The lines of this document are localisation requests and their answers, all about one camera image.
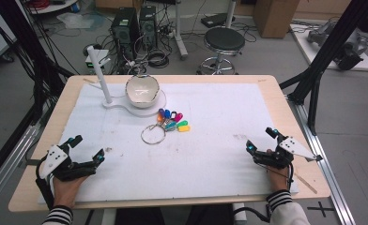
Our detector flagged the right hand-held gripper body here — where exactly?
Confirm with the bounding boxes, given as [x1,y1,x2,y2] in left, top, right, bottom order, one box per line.
[253,135,324,171]

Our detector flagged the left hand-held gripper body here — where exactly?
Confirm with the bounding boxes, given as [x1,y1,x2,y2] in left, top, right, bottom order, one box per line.
[39,143,98,183]

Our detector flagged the key ring with colourful tags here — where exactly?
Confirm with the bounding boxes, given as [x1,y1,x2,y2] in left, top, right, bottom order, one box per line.
[140,107,192,146]

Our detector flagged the person's right hand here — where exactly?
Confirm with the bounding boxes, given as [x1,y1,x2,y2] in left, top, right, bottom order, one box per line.
[264,148,295,197]

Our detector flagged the person's left hand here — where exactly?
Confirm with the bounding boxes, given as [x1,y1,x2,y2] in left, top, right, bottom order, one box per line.
[52,174,89,210]

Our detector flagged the white foam mat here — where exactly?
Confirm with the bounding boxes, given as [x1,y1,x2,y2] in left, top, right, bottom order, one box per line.
[37,82,299,204]

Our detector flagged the white bowl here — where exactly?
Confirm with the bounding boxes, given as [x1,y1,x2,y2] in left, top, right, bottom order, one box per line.
[125,73,161,110]

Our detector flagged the small white device box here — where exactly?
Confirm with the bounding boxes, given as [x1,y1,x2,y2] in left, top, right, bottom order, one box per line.
[84,49,112,75]

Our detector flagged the white floor board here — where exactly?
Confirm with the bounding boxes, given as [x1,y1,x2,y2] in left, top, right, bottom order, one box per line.
[289,18,368,72]

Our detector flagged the person's legs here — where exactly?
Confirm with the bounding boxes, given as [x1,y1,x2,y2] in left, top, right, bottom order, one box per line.
[114,203,235,225]

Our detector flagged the black round stool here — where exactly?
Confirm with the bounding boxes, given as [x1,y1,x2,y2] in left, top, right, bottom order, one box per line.
[197,26,247,76]

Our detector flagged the grey machine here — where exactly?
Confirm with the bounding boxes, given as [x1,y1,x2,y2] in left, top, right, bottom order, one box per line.
[306,21,368,71]

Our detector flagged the cardboard box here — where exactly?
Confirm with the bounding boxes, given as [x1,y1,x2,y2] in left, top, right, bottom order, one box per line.
[253,0,300,39]

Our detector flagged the clear plastic bag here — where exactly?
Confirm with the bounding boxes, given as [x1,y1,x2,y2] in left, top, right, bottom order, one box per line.
[56,11,96,31]

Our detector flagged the black computer tower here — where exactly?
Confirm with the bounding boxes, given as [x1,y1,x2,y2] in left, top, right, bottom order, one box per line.
[111,7,140,45]
[138,5,159,49]

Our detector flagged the flat black device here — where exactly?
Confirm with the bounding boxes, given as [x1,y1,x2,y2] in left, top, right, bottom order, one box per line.
[200,12,237,29]

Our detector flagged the white desk leg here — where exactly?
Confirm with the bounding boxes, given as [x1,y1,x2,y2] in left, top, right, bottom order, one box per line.
[172,0,190,61]
[224,0,238,29]

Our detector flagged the round white table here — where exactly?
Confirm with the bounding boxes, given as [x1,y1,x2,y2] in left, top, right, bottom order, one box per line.
[27,0,80,15]

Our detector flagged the aluminium rail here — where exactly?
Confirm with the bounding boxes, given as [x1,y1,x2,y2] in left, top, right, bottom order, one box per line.
[286,96,358,225]
[0,124,43,214]

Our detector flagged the white stand with post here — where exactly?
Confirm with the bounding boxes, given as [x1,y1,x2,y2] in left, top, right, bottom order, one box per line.
[85,45,168,118]

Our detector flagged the black frame strut with cables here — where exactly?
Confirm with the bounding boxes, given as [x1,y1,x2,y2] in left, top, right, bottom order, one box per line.
[0,0,80,126]

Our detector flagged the coil of black cable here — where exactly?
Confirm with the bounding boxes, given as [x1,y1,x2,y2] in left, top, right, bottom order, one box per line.
[146,49,171,69]

